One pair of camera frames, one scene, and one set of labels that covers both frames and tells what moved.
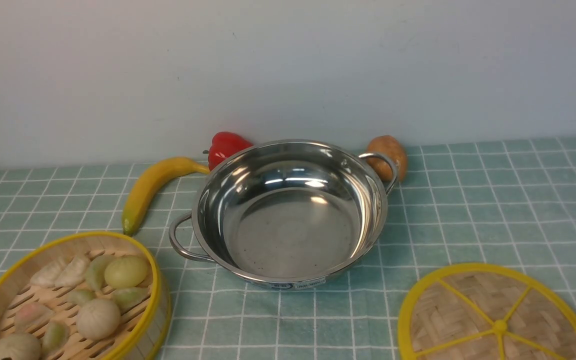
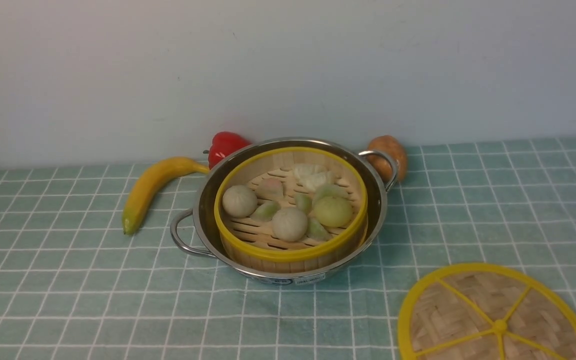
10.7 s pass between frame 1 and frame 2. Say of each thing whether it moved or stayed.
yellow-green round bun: moved
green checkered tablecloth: stayed
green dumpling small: moved
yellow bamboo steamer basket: moved
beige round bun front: moved
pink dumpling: moved
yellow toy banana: stayed
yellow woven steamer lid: stayed
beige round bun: moved
